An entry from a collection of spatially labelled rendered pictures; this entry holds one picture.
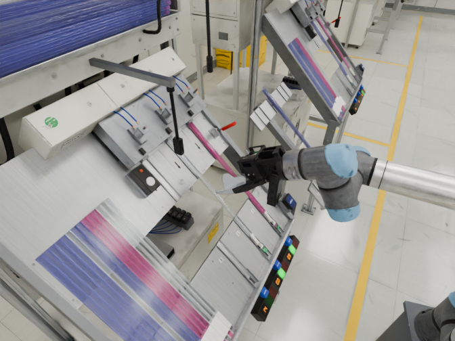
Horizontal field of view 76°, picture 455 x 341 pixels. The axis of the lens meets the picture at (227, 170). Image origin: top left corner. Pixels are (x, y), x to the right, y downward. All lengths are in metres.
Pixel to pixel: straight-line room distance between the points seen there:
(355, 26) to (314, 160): 4.66
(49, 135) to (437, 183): 0.86
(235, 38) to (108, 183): 1.22
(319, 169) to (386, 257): 1.52
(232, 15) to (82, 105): 1.16
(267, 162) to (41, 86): 0.52
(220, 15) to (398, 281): 1.82
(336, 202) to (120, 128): 0.55
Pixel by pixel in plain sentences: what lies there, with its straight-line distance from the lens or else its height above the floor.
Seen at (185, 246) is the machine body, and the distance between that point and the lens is 1.19.
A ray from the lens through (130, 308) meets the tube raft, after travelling 0.77.
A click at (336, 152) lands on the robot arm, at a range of 0.64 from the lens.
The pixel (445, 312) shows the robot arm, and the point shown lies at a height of 0.72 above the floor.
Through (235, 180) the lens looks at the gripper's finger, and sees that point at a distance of 0.76.
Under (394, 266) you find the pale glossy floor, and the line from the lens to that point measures 2.11.
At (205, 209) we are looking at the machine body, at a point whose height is 0.62.
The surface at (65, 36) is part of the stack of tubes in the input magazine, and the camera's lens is 0.71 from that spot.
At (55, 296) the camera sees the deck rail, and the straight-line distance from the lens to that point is 0.73.
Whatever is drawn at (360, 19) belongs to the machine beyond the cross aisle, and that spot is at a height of 0.41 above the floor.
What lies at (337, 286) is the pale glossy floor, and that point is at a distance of 1.90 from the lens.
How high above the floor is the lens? 1.60
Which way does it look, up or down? 42 degrees down
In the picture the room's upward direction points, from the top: straight up
